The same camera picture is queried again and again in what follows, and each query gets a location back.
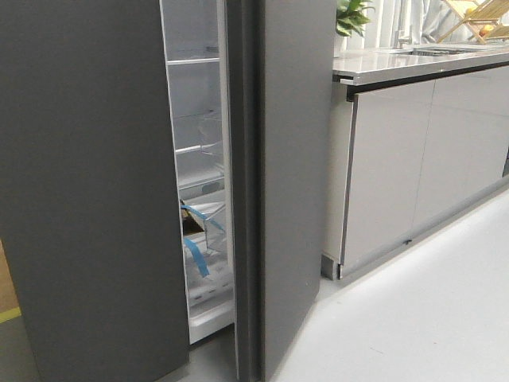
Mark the brown cardboard box in fridge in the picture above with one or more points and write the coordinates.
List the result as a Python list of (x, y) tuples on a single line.
[(192, 221)]

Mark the blue tape strip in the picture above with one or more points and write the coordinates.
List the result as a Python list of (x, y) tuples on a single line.
[(198, 257)]

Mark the grey kitchen counter cabinet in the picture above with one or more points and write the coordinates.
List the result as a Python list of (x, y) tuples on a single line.
[(413, 142)]

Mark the green potted plant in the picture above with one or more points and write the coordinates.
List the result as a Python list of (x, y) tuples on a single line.
[(350, 17)]

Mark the silver sink faucet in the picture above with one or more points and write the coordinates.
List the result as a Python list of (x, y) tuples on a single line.
[(402, 24)]

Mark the steel sink basin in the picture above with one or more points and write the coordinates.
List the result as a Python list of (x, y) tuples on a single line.
[(432, 51)]

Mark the brown cardboard box on floor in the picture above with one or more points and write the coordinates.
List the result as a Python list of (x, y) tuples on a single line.
[(9, 304)]

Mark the wooden dish rack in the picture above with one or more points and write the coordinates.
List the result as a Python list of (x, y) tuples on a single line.
[(483, 19)]

